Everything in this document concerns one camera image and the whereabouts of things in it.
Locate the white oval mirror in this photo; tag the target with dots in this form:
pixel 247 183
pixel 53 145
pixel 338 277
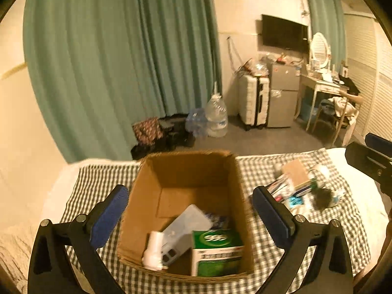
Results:
pixel 320 49

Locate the white suitcase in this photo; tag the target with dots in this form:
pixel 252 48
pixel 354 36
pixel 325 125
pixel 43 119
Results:
pixel 249 101

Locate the blue white small packet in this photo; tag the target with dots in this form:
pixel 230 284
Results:
pixel 219 220

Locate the white tape roll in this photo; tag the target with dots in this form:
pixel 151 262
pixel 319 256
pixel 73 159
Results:
pixel 320 171

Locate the grey white checkered cloth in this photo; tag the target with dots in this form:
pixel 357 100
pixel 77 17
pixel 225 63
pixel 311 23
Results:
pixel 92 183

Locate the wooden chair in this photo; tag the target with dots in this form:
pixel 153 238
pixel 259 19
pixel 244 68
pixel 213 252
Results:
pixel 352 99

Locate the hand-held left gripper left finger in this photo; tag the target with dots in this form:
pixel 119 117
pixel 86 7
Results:
pixel 110 217

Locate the patterned fabric bag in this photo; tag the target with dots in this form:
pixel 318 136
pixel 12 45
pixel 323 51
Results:
pixel 148 131

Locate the brown cardboard box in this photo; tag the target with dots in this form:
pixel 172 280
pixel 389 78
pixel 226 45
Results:
pixel 183 171

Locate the translucent plastic case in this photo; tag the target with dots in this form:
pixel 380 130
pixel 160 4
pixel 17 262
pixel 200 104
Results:
pixel 188 223

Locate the white plastic bottle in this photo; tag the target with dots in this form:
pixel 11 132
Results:
pixel 154 249

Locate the black bag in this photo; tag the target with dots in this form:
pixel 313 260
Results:
pixel 349 85

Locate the blue book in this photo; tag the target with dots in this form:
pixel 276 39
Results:
pixel 304 190

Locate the bundle of pens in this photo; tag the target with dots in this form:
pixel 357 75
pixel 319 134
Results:
pixel 280 186

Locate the blue bin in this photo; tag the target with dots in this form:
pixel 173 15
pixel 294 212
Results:
pixel 307 111

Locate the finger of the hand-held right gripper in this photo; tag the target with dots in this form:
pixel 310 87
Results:
pixel 378 142
pixel 364 160

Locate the large clear water jug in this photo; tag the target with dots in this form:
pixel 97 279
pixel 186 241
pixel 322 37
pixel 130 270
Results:
pixel 216 116

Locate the cream textured blanket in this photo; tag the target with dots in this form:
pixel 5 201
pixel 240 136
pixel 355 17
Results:
pixel 15 251

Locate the pack of water bottles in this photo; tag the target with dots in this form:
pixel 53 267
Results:
pixel 196 122

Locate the cream clothes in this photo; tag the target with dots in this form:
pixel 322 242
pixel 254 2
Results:
pixel 344 107

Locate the white louvered wardrobe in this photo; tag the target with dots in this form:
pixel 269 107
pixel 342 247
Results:
pixel 376 67

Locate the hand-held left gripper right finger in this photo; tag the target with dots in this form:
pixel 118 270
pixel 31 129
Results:
pixel 269 214

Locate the green white medicine box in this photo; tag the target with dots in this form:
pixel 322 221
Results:
pixel 214 254

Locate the clear plastic wrapper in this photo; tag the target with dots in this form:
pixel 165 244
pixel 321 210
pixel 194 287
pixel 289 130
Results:
pixel 339 196

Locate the blue patterned packet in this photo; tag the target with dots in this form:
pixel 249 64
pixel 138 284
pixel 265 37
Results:
pixel 294 202

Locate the clear plastic bags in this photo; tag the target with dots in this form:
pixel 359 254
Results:
pixel 257 67

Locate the black fuzzy object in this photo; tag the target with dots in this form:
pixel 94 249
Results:
pixel 323 198

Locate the black wall television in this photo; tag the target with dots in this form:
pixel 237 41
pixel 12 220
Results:
pixel 284 33

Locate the grey mini fridge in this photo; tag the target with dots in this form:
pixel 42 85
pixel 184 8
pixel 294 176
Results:
pixel 283 98

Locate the black bags on floor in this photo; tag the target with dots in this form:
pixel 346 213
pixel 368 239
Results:
pixel 177 139

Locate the white dressing table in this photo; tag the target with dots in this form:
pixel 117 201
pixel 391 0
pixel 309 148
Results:
pixel 324 86

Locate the narrow green curtain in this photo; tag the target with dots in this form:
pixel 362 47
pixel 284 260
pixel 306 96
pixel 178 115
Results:
pixel 327 21

